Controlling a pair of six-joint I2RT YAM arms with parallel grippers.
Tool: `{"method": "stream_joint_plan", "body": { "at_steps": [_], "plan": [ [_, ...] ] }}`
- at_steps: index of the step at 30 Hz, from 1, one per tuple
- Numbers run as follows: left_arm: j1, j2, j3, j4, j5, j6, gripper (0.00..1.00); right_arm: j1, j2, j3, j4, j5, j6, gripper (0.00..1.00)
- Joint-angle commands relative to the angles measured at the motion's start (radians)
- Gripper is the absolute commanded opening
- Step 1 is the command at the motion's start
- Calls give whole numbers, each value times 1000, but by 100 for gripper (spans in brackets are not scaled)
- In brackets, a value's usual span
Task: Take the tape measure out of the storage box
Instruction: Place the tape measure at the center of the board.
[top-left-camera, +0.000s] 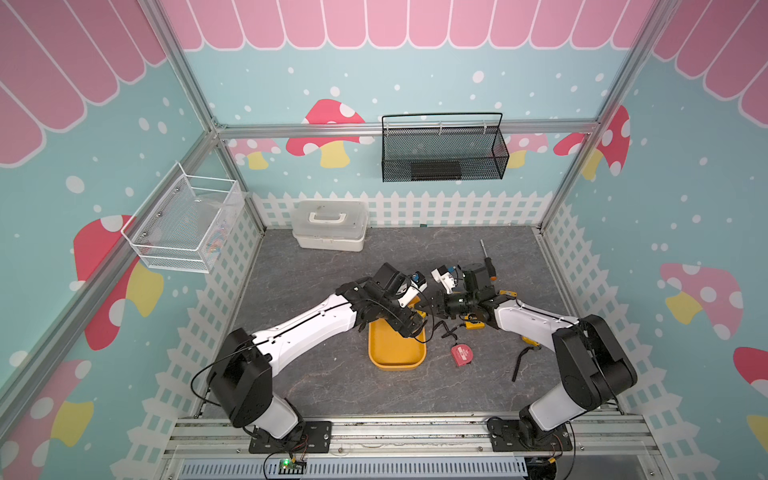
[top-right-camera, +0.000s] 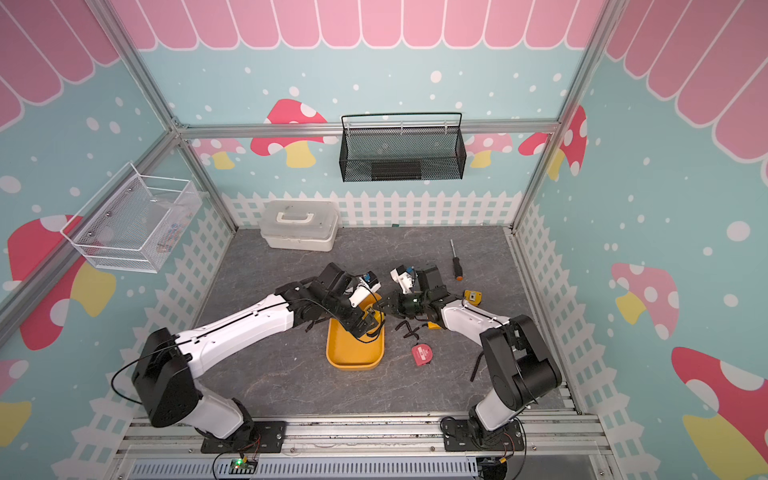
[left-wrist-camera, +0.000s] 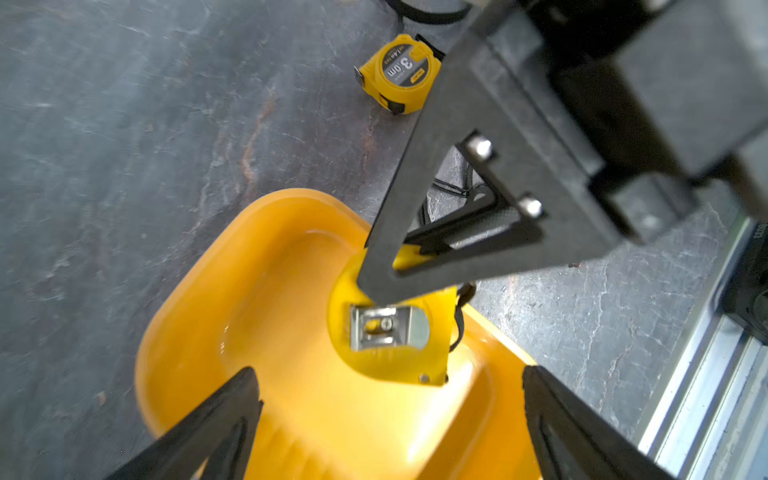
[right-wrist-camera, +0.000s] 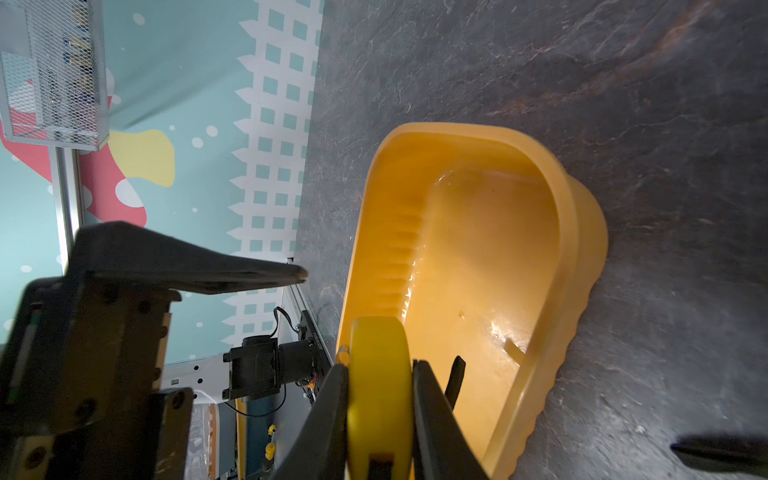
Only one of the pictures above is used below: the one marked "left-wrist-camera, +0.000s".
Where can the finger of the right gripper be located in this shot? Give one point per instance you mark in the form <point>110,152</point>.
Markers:
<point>475,93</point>
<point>485,213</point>

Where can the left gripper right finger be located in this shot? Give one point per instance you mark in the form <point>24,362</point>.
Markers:
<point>571,441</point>

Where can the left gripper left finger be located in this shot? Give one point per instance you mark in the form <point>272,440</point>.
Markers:
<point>216,438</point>

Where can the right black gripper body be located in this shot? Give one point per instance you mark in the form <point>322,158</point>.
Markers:
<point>651,101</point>

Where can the yellow tape measure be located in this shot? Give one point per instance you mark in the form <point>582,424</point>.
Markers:
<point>406,342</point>
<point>401,74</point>

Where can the yellow storage tray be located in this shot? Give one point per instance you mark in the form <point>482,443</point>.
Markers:
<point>258,298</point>

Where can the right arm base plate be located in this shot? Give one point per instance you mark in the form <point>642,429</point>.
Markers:
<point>745,297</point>

